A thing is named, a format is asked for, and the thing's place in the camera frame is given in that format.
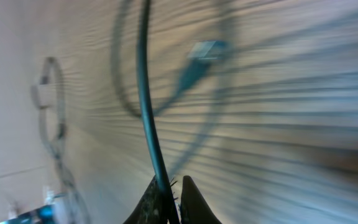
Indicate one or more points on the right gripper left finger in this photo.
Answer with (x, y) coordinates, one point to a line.
(150, 209)

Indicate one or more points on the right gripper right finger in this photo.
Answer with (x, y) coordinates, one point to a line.
(194, 208)

